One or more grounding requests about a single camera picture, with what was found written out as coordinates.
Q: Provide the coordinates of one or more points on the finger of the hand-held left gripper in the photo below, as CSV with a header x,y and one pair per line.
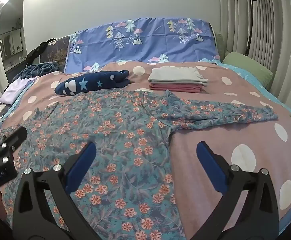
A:
x,y
13,136

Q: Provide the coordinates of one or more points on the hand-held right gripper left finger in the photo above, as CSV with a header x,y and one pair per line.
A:
x,y
81,167

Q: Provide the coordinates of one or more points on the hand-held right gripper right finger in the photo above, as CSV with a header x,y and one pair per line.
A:
x,y
210,165

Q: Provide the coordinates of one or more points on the teal floral shirt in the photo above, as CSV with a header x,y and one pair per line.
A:
x,y
125,135

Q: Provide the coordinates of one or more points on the pink polka dot blanket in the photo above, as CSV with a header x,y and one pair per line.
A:
x,y
210,135

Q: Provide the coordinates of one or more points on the lilac cloth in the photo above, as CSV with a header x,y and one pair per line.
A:
x,y
14,90

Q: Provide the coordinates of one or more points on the dark blue fleece blanket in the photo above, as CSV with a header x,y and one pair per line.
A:
x,y
40,68

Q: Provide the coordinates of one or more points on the pink folded garment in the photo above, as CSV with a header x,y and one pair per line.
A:
x,y
178,88

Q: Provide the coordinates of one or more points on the navy star-print cloth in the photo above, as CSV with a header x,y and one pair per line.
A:
x,y
90,82

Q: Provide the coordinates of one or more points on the black garment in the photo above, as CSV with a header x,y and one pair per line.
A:
x,y
39,50

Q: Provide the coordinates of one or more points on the dark floral headboard panel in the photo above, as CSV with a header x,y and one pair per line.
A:
x,y
56,52

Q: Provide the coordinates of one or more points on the turquoise bed sheet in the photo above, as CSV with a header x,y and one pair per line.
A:
x,y
243,76

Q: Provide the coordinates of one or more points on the grey folded garment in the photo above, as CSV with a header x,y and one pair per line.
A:
x,y
175,76

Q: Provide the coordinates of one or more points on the green pillow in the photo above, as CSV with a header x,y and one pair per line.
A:
x,y
219,43
248,67

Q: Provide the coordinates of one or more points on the blue tree-print sheet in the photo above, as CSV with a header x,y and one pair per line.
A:
x,y
148,42

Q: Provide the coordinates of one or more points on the white pleated curtain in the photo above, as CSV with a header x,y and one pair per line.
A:
x,y
273,30

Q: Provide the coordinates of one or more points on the arched wall mirror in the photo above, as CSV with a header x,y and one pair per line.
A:
x,y
10,37

